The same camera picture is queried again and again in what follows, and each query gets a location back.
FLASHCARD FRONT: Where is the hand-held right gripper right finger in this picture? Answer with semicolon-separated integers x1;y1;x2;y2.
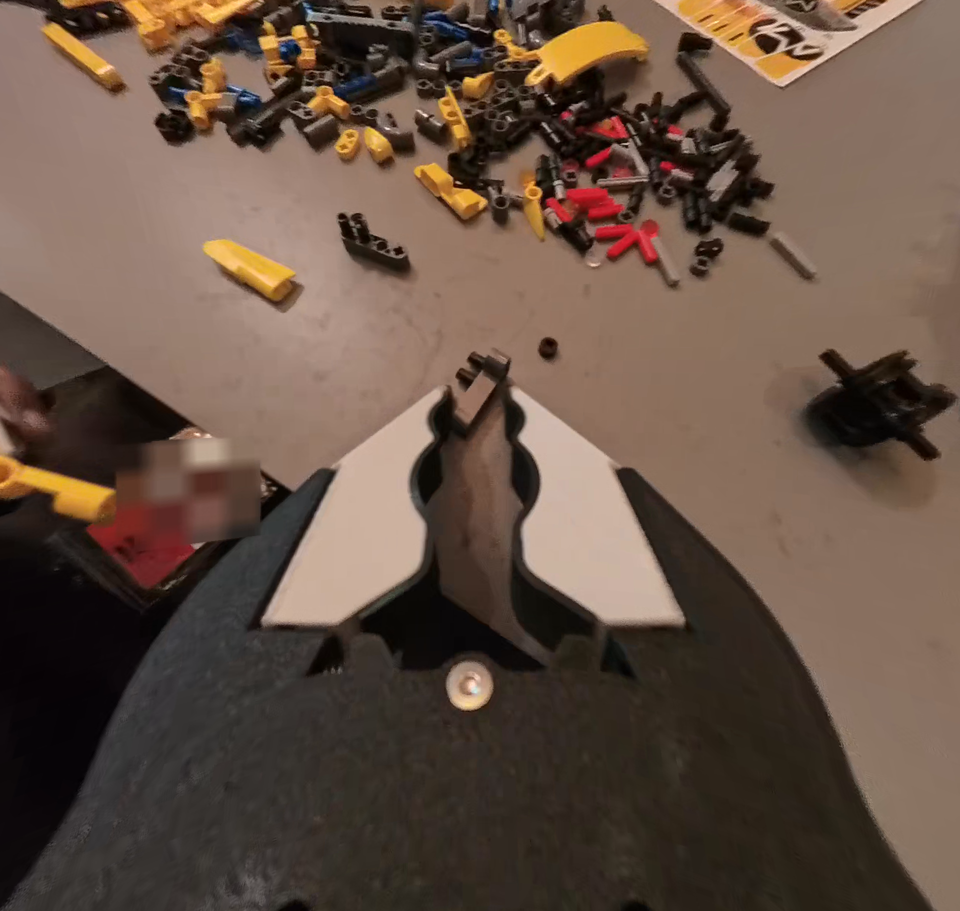
507;384;689;632

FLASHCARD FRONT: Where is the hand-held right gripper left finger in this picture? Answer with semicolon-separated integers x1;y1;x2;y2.
259;386;453;633

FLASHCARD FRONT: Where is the grey angled beam with pins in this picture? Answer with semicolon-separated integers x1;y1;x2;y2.
450;350;513;432

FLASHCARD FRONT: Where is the red badge holder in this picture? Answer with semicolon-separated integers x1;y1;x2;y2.
45;431;294;612

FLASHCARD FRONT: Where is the yellow curved wedge piece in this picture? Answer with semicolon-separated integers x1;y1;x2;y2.
202;239;297;303

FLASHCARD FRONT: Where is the dark grey beam with pins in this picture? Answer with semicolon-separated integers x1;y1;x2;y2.
337;212;412;275

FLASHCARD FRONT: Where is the black gear axle assembly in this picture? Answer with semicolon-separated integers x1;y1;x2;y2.
806;348;960;462

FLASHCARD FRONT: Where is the person's torso in dark sweater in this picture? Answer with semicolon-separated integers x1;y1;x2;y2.
0;536;226;897

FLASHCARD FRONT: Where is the large yellow curved panel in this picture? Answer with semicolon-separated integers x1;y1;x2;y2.
525;22;651;89

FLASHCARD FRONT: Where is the pile of toy building parts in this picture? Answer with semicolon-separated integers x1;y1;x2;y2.
0;0;819;290

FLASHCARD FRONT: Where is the yellow black sticker sheet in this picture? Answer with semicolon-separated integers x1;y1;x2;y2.
600;0;930;89

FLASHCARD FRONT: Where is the long yellow bar piece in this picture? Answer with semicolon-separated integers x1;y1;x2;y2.
41;22;126;92

